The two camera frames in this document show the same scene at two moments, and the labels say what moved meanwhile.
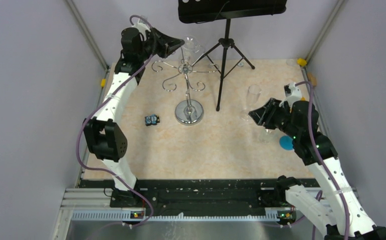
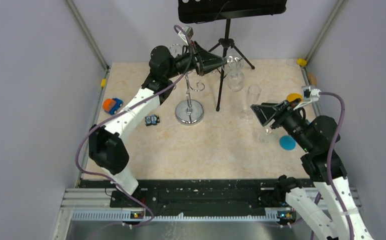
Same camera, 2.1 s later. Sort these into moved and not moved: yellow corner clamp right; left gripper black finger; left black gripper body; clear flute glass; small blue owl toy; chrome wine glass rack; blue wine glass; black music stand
Moved: left black gripper body; left gripper black finger
Not moved: clear flute glass; blue wine glass; chrome wine glass rack; yellow corner clamp right; small blue owl toy; black music stand
